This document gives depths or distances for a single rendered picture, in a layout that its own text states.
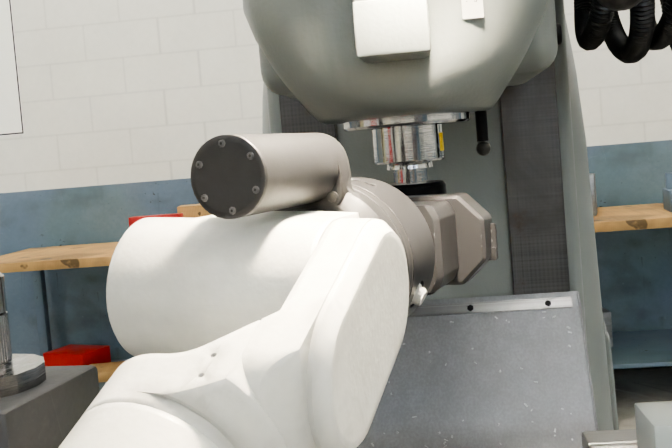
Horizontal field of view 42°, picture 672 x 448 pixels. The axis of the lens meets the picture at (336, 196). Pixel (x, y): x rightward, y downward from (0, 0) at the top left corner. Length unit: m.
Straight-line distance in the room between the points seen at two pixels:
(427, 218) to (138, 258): 0.18
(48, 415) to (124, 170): 4.50
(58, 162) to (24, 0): 0.93
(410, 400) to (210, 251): 0.61
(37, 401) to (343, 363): 0.34
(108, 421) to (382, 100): 0.28
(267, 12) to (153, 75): 4.53
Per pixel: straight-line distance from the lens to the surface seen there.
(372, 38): 0.48
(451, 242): 0.53
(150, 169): 5.06
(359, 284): 0.33
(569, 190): 0.98
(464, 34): 0.52
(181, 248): 0.38
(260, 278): 0.36
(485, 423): 0.95
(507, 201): 0.97
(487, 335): 0.97
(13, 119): 5.36
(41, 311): 5.22
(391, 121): 0.56
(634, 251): 4.94
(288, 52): 0.54
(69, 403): 0.66
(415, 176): 0.59
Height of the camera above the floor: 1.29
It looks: 3 degrees down
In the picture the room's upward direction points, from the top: 5 degrees counter-clockwise
